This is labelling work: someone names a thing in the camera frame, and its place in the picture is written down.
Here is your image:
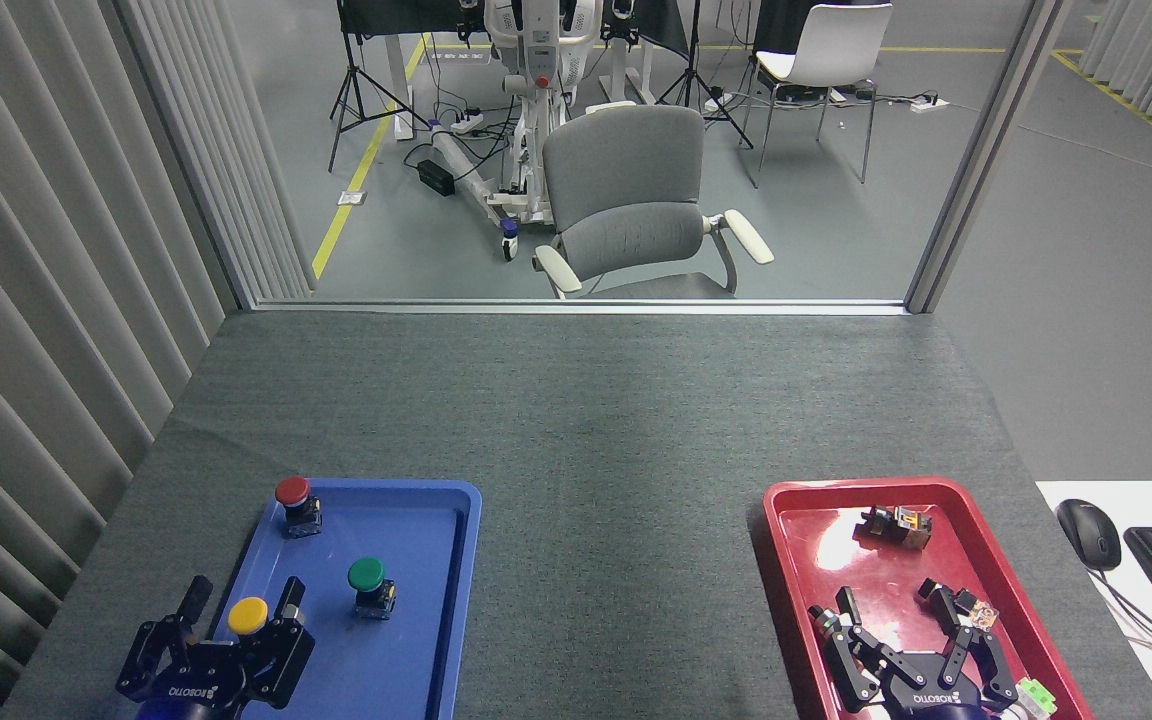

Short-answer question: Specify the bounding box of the red push button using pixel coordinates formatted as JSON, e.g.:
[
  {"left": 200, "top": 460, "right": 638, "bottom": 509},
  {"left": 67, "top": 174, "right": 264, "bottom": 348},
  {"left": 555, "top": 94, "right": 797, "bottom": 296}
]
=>
[{"left": 274, "top": 476, "right": 324, "bottom": 539}]

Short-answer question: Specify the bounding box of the yellow push button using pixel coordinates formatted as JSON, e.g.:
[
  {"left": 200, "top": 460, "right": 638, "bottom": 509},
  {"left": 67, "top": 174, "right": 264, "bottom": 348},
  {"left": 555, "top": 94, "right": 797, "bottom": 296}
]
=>
[{"left": 227, "top": 597, "right": 271, "bottom": 643}]

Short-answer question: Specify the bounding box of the white stand on wheels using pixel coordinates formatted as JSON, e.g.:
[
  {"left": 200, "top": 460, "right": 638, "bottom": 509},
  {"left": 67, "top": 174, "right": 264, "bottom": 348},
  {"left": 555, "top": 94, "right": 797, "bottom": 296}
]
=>
[{"left": 429, "top": 0, "right": 639, "bottom": 263}]

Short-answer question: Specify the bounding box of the red plastic tray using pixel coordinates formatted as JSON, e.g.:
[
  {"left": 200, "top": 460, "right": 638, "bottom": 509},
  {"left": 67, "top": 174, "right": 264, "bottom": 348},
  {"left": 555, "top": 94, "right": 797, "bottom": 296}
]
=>
[{"left": 763, "top": 477, "right": 1095, "bottom": 720}]

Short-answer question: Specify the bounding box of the switch with green block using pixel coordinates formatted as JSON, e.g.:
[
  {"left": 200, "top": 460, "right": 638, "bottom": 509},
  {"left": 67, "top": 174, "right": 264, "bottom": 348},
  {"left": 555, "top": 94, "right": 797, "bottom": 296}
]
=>
[{"left": 1012, "top": 677, "right": 1059, "bottom": 720}]

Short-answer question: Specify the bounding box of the silver frame rail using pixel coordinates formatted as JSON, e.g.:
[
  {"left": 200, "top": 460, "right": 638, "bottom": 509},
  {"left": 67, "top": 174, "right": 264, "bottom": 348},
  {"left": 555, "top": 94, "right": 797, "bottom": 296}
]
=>
[{"left": 251, "top": 297, "right": 910, "bottom": 318}]

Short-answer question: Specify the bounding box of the white desk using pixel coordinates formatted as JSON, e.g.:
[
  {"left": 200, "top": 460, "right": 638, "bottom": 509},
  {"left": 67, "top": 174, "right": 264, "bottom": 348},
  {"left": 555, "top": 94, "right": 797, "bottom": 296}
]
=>
[{"left": 1036, "top": 480, "right": 1152, "bottom": 720}]

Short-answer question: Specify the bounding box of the blue plastic tray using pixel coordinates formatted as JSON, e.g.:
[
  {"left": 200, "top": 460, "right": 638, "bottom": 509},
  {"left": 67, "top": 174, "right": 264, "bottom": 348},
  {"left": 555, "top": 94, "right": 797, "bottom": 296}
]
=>
[{"left": 179, "top": 478, "right": 483, "bottom": 720}]

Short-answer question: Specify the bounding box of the white plastic chair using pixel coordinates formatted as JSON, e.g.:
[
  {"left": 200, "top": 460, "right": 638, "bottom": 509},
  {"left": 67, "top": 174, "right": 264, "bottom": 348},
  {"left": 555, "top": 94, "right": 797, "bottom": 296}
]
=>
[{"left": 739, "top": 3, "right": 894, "bottom": 189}]

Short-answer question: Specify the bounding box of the black computer mouse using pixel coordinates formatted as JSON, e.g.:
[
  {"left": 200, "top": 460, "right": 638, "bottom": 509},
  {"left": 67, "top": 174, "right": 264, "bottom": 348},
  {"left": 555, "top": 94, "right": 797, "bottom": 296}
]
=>
[{"left": 1056, "top": 498, "right": 1123, "bottom": 573}]

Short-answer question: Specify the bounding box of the black switch with orange block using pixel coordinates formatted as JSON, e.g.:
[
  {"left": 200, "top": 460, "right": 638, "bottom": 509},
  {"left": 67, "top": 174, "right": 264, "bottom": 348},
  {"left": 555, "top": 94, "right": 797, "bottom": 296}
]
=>
[
  {"left": 916, "top": 578, "right": 999, "bottom": 633},
  {"left": 856, "top": 505, "right": 934, "bottom": 551}
]

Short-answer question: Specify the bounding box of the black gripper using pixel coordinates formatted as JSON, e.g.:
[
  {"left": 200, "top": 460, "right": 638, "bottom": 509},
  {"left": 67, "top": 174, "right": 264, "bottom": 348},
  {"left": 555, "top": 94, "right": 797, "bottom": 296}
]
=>
[
  {"left": 808, "top": 587, "right": 1021, "bottom": 720},
  {"left": 116, "top": 575, "right": 317, "bottom": 720}
]

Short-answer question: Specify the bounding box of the silver selector switch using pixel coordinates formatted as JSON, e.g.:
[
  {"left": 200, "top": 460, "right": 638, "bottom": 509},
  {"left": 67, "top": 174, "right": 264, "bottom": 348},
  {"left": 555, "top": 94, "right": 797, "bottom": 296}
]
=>
[{"left": 808, "top": 605, "right": 879, "bottom": 663}]

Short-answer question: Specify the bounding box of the green push button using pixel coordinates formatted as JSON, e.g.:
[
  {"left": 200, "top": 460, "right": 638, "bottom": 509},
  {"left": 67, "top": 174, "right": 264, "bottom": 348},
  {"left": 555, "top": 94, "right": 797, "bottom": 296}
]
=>
[{"left": 347, "top": 557, "right": 397, "bottom": 620}]

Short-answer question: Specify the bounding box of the grey office chair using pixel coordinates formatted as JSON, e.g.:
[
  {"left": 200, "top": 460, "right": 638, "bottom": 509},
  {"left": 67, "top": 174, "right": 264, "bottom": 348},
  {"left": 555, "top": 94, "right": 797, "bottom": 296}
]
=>
[{"left": 533, "top": 104, "right": 775, "bottom": 299}]

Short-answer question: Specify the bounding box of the black tripod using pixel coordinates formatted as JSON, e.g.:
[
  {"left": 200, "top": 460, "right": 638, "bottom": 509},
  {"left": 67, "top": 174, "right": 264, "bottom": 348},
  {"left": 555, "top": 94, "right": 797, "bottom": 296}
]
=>
[
  {"left": 328, "top": 0, "right": 432, "bottom": 173},
  {"left": 654, "top": 0, "right": 754, "bottom": 149}
]

